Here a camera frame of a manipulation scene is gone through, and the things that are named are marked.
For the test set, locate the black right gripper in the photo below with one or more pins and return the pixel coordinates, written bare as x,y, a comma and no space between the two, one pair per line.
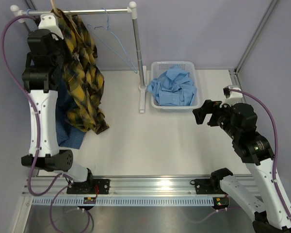
210,107

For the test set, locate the light blue shirt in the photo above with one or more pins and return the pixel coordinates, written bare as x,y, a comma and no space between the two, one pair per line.
174,87

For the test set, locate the yellow plaid shirt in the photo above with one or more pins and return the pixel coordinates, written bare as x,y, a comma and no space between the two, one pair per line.
83,79

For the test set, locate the wooden hanger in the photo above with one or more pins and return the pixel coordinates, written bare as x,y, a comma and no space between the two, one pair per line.
54,7

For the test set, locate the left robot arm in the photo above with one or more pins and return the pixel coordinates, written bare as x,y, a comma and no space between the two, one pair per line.
42,74

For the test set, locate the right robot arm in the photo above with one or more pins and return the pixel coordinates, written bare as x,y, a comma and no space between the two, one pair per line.
271,214

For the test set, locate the blue checkered shirt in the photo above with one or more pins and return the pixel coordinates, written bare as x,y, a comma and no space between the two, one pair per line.
67,135

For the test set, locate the white plastic basket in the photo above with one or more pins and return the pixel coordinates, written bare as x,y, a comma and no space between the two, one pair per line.
157,68

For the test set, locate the white clothes rack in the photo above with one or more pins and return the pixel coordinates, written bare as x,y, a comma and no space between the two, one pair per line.
131,9

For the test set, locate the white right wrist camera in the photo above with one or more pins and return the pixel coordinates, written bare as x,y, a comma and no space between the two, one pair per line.
232,95

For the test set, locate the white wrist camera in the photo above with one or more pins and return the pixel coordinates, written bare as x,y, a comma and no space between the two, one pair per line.
232,95
49,21

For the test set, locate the aluminium frame post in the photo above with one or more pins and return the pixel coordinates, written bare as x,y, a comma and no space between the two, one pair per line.
235,72

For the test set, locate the white slotted cable duct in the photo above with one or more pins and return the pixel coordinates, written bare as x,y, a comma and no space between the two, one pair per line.
124,201

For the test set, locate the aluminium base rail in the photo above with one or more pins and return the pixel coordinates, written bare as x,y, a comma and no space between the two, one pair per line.
148,186

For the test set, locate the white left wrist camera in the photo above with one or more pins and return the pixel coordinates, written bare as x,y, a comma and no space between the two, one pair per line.
49,21

